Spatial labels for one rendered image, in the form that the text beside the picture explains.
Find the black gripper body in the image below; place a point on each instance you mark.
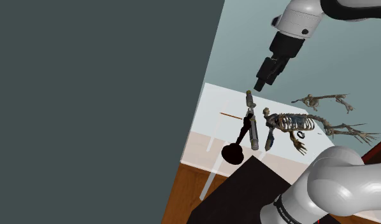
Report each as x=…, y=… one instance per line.
x=286, y=45

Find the silver cylindrical tool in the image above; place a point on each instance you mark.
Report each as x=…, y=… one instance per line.
x=253, y=130

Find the large bone skeleton figure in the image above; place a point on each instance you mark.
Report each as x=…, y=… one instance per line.
x=294, y=122

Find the thin brown stick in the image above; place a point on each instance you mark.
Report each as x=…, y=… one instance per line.
x=231, y=116

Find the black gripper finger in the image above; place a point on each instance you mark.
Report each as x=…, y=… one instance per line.
x=279, y=69
x=263, y=73

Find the dark robot stand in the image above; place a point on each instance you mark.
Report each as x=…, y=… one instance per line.
x=240, y=192

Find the small bone skeleton figure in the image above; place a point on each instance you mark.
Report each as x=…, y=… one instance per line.
x=313, y=100

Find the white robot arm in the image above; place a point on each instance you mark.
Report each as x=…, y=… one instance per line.
x=339, y=183

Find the black round-based figure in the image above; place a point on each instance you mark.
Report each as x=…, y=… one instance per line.
x=232, y=153

